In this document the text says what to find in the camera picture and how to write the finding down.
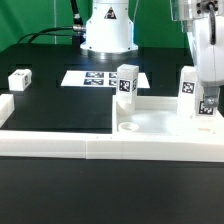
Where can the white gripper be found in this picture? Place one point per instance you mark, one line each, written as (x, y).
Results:
(208, 59)

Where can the white square table top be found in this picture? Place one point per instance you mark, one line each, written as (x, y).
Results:
(158, 116)

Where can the white sheet with AprilTags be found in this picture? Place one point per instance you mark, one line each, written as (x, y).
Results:
(77, 78)

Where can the white U-shaped fence wall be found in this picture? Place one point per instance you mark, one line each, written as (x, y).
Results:
(205, 147)

